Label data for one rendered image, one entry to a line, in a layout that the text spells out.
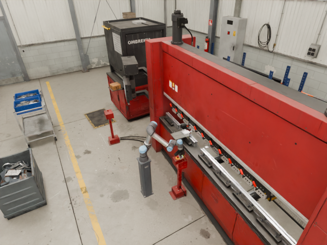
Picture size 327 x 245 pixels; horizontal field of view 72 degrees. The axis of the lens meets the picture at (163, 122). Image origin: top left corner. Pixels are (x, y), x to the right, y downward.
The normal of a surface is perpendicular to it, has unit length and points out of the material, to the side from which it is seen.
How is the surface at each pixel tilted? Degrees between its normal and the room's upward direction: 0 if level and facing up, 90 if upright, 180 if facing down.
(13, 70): 90
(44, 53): 90
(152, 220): 0
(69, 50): 90
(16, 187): 90
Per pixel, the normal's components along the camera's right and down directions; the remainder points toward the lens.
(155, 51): 0.42, 0.48
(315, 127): -0.91, 0.25
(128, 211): -0.02, -0.84
